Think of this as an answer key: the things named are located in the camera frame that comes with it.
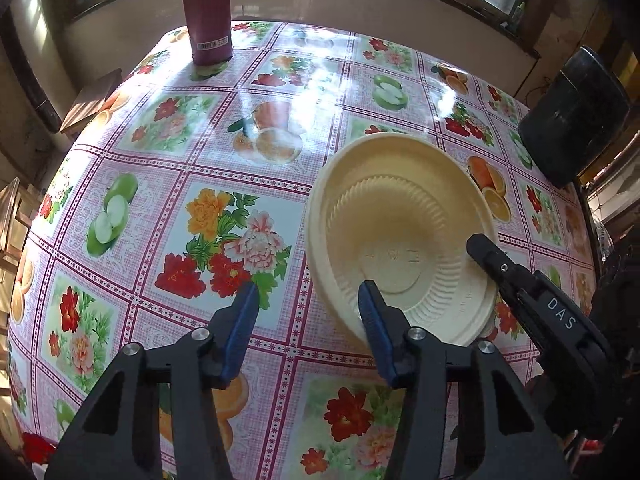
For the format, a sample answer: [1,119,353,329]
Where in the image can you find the magenta thermos bottle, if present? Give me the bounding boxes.
[181,0,234,67]

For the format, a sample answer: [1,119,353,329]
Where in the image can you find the red cloth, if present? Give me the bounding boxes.
[22,432,59,467]

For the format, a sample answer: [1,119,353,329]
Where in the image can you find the floral fruit print tablecloth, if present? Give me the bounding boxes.
[7,20,598,480]

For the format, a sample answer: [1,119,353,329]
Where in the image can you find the wooden chair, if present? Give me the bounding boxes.
[0,177,41,272]

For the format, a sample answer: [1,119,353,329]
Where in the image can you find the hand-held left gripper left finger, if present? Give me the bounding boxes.
[44,281,261,480]

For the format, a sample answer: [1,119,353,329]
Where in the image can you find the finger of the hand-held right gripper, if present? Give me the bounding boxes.
[466,233,538,312]

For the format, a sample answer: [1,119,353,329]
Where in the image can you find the wooden stool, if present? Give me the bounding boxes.
[60,67,123,136]

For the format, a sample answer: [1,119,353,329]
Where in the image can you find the cream plastic bowl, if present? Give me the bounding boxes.
[305,132,501,346]
[345,285,502,349]

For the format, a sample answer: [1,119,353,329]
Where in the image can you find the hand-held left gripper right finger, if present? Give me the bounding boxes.
[357,280,573,480]

